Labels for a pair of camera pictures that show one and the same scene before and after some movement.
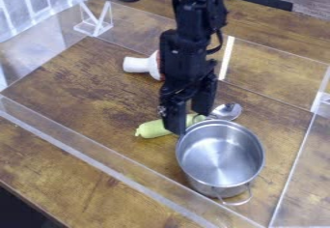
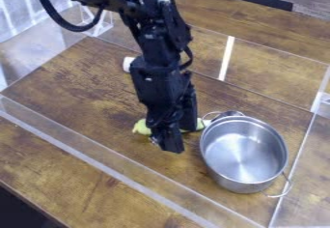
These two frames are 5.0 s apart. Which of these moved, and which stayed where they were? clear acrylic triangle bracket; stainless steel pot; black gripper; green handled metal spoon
Moved: stainless steel pot; black gripper; green handled metal spoon
Stayed: clear acrylic triangle bracket
